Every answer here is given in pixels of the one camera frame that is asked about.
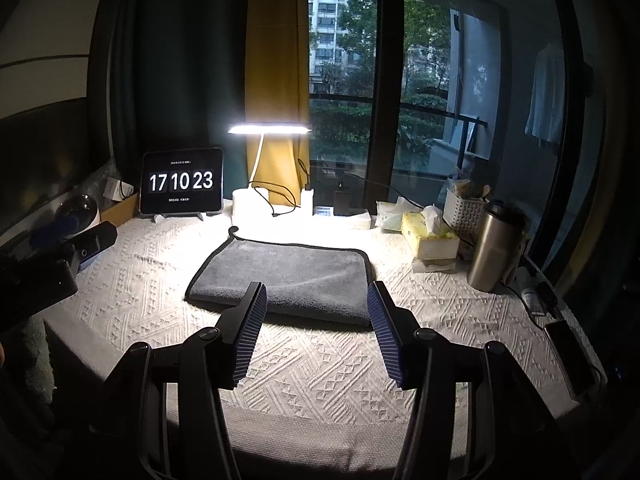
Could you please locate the black cable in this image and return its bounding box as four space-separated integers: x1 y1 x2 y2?
248 158 313 219

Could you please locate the white desk lamp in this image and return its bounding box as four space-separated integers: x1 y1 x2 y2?
227 122 314 227

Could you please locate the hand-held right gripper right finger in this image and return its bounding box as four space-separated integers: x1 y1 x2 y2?
366 280 563 480

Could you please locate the white tablet stand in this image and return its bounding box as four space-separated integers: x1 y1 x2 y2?
152 211 208 223

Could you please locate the tablet clock display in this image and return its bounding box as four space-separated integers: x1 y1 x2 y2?
139 146 224 215

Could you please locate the white hanging shirt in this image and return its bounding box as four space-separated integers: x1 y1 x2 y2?
524 40 566 148

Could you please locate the black smartphone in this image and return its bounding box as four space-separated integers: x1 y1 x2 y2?
544 319 599 397

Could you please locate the soft tissue pack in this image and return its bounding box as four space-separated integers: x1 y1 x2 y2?
375 197 425 233

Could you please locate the dark green curtain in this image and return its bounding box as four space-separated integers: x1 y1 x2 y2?
90 0 251 201

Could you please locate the steel thermos tumbler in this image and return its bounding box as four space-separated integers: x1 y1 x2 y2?
466 199 527 293

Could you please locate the white flat box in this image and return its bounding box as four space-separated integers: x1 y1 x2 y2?
334 207 372 230

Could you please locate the white perforated basket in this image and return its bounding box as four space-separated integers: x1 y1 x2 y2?
443 187 489 239

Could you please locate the grey towel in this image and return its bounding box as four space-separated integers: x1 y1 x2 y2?
184 226 377 330

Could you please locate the white textured tablecloth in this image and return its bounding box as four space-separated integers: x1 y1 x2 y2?
42 199 608 466

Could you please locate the cardboard box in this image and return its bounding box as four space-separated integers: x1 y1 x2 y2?
100 191 141 227

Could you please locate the yellow curtain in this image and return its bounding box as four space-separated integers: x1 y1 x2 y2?
244 0 312 196

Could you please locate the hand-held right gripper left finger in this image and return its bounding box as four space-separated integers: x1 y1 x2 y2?
89 281 268 480

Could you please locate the yellow tissue box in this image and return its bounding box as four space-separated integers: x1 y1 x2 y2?
401 211 460 261

